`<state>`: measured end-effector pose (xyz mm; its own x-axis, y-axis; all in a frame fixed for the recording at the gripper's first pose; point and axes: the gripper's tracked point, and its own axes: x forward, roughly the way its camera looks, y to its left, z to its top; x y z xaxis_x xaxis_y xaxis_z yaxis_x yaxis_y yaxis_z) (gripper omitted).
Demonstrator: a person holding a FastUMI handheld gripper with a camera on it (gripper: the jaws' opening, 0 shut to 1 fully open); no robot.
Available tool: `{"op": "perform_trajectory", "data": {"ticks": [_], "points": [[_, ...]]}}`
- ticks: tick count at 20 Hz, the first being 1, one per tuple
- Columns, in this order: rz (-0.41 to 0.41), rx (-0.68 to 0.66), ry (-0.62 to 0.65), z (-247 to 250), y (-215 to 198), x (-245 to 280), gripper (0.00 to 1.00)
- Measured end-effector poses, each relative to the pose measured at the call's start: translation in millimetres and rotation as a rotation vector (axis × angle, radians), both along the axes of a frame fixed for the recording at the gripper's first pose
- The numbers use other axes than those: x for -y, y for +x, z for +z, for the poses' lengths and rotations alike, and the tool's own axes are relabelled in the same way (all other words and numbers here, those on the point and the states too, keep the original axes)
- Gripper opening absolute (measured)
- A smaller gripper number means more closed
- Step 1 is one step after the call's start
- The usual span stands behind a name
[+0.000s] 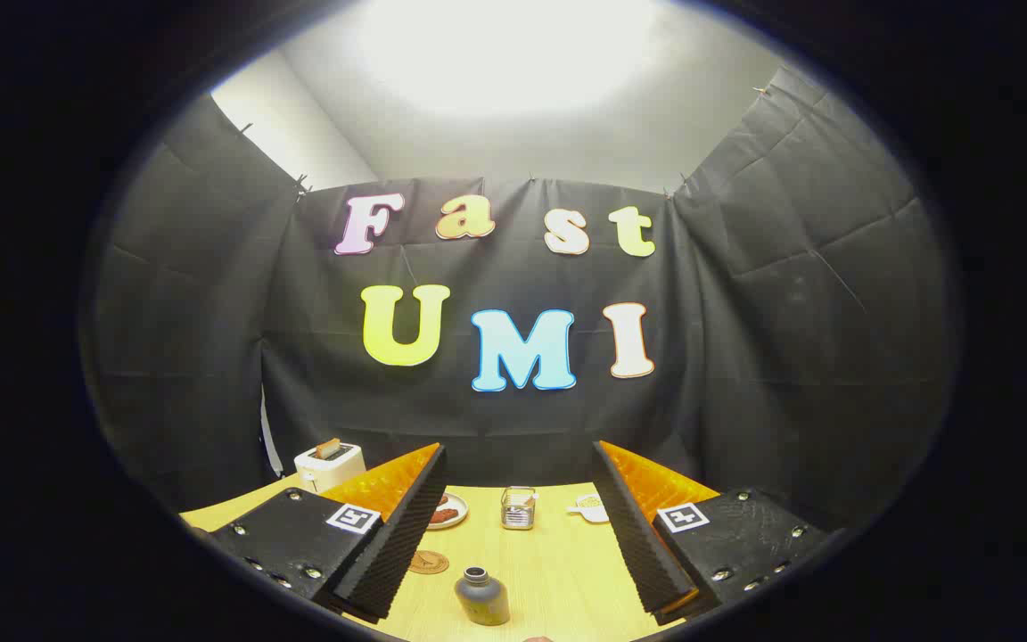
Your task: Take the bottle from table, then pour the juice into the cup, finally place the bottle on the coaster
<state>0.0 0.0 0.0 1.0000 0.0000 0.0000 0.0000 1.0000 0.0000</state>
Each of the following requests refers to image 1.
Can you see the round brown coaster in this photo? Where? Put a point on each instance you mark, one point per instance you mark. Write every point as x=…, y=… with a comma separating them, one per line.
x=430, y=563

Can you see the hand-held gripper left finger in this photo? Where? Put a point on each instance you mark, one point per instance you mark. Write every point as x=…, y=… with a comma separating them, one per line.
x=398, y=544

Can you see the white divided condiment dish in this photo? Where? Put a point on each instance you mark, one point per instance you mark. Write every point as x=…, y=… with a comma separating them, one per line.
x=592, y=510

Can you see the small white plate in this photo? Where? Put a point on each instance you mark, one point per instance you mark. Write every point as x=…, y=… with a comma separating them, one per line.
x=460, y=510

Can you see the wooden table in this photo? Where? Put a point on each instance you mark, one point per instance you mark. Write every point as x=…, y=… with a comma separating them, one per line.
x=558, y=571

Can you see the cream toaster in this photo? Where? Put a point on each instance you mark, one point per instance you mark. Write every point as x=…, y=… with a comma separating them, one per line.
x=328, y=471

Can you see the toast slice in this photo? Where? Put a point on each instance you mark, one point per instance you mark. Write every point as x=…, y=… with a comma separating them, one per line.
x=328, y=448

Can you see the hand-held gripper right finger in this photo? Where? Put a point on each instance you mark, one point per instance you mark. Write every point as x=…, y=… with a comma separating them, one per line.
x=643, y=544

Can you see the silver bottle with green label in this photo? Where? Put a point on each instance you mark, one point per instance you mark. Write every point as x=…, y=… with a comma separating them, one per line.
x=482, y=602

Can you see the black backdrop cloth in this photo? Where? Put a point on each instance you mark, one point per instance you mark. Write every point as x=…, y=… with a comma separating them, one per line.
x=745, y=312

